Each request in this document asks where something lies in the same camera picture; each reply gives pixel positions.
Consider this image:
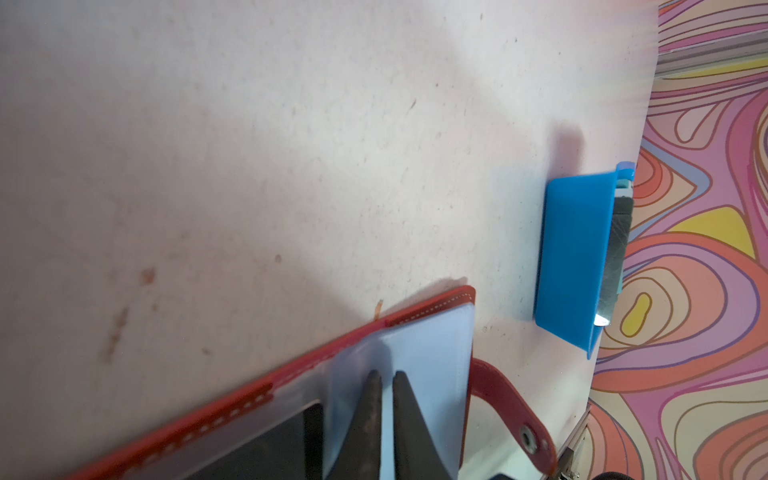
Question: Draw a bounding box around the dark credit card stack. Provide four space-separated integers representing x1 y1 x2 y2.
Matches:
594 179 634 327

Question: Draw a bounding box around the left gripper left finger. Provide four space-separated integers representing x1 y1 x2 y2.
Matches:
327 371 383 480

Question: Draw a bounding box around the red leather card holder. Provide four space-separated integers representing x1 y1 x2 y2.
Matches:
77 286 558 479

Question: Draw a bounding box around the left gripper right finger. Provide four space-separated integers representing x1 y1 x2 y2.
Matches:
392 371 450 480

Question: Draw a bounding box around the blue plastic card tray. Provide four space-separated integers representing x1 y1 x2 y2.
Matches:
534 162 635 357

